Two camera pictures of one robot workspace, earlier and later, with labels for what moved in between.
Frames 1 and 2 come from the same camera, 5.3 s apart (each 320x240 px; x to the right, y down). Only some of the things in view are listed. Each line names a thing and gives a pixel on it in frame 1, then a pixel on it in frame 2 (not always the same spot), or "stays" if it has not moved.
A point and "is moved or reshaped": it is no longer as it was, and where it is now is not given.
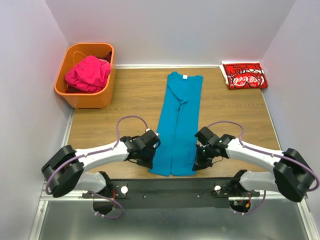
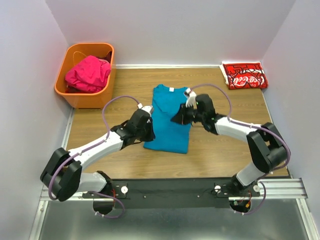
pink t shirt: x=90 y=74 stays
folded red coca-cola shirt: x=244 y=75 stays
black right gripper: x=199 y=163 -> x=180 y=117
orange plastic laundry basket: x=103 y=98 stays
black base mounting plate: x=129 y=193 stays
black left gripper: x=148 y=163 -> x=151 y=136
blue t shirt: x=179 y=126 is moved or reshaped
